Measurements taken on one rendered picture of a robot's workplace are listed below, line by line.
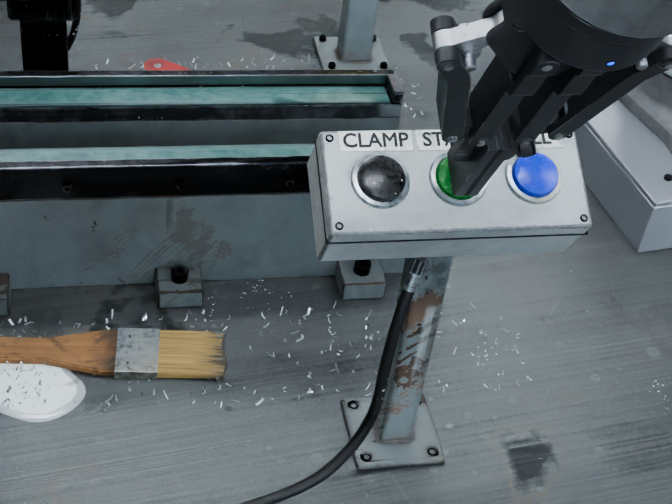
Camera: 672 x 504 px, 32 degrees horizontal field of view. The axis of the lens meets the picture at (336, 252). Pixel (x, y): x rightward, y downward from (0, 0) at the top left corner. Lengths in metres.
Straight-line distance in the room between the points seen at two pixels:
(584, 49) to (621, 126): 0.69
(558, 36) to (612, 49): 0.02
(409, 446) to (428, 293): 0.16
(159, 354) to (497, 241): 0.33
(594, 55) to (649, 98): 0.70
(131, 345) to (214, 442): 0.12
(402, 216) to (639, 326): 0.41
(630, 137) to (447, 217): 0.51
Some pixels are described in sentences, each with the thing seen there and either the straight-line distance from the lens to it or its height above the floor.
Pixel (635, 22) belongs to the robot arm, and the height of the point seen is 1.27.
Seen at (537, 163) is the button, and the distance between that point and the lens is 0.74.
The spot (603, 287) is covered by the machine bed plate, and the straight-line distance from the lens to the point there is 1.10.
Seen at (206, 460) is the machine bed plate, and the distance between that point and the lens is 0.89.
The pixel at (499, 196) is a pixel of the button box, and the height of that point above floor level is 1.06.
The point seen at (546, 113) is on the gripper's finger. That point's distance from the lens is 0.63.
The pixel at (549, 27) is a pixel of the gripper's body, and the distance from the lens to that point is 0.52.
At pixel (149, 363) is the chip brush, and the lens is 0.94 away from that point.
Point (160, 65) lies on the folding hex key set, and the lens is 1.27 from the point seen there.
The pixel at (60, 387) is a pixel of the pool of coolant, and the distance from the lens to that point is 0.94.
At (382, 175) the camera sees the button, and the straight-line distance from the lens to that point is 0.71.
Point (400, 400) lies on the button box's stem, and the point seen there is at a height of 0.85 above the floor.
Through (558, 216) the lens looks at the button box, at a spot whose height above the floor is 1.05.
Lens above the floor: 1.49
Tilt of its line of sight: 40 degrees down
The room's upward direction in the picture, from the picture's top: 8 degrees clockwise
